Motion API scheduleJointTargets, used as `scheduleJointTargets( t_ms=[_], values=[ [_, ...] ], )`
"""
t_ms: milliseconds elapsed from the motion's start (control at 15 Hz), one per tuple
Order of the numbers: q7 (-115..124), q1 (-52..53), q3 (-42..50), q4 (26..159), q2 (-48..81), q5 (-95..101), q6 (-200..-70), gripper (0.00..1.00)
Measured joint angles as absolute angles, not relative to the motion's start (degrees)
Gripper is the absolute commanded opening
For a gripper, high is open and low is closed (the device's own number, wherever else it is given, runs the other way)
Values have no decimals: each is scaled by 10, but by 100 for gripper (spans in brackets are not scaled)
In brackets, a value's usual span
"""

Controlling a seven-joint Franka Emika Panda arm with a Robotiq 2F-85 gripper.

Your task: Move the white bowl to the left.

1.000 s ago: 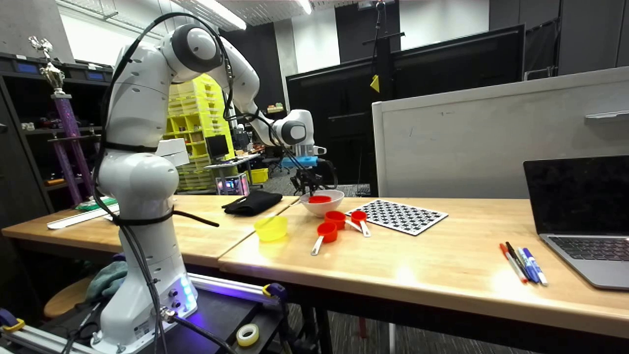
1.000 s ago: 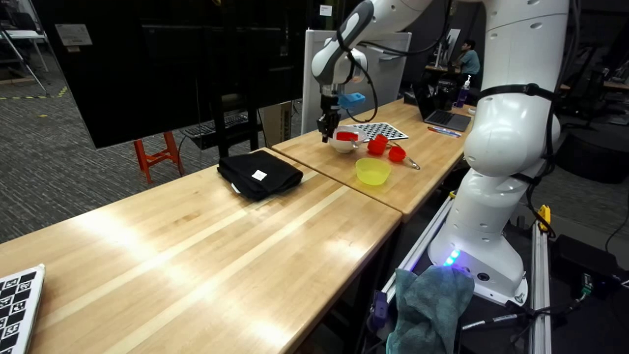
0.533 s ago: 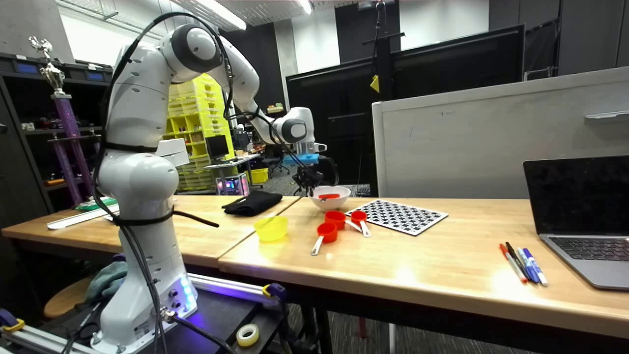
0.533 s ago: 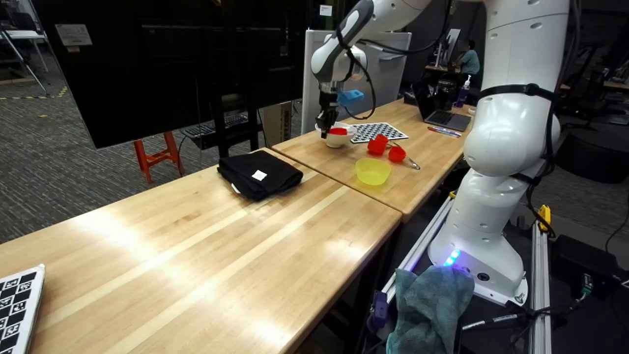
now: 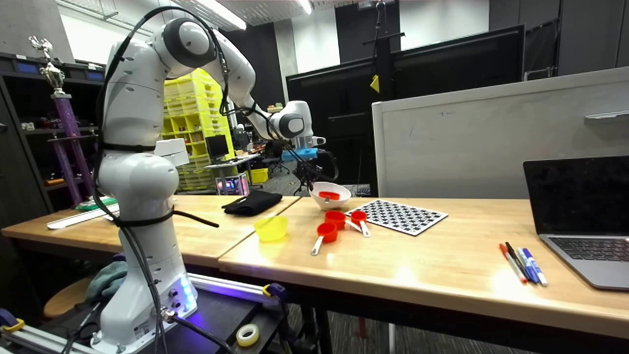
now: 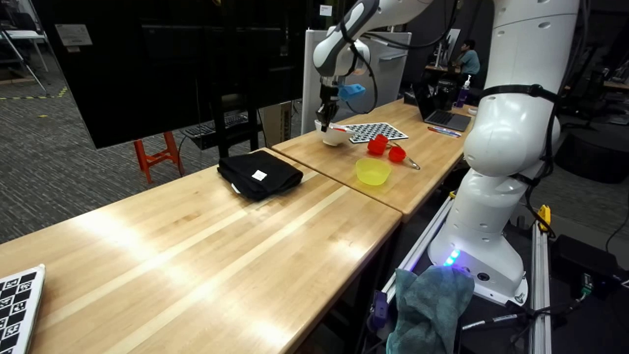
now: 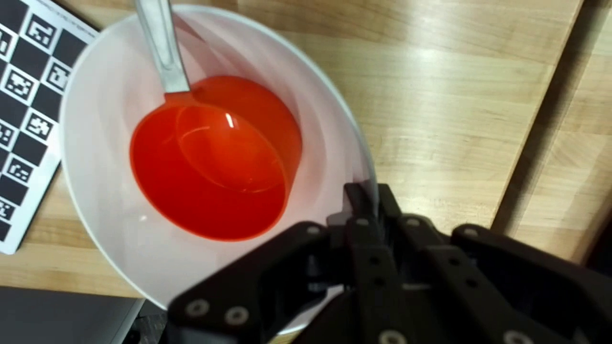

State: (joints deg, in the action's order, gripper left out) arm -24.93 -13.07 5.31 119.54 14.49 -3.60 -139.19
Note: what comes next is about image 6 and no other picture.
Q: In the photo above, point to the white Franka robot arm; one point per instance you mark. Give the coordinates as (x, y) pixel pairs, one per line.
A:
(511, 143)

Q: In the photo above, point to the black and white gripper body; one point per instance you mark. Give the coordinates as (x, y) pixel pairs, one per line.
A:
(328, 94)

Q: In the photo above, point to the yellow plastic cup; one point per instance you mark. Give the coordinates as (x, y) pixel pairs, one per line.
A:
(373, 171)

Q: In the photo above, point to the checkerboard calibration sheet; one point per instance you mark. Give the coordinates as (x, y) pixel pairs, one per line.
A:
(375, 132)

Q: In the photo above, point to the orange metal stool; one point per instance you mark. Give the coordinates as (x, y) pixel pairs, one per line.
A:
(157, 155)

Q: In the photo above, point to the black folded cloth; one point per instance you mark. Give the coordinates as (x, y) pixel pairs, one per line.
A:
(257, 173)

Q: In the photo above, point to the aluminium rail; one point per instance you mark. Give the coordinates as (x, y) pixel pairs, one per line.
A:
(424, 238)
(540, 281)

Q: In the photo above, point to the teal cloth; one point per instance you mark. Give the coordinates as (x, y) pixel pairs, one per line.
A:
(428, 307)

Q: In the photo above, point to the person in teal shirt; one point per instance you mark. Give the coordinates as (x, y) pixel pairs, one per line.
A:
(467, 59)

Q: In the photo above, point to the black power box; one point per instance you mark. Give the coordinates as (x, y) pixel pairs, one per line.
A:
(583, 255)

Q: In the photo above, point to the white bowl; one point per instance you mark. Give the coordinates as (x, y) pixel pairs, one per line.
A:
(334, 135)

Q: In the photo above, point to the large black screen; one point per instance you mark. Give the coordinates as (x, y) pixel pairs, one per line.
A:
(163, 65)

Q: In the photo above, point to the red pen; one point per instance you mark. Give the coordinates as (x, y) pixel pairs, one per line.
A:
(440, 128)

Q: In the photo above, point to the grey laptop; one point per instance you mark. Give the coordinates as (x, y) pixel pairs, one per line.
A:
(448, 118)

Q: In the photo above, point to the white marker calibration board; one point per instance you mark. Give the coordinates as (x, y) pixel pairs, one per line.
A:
(15, 310)

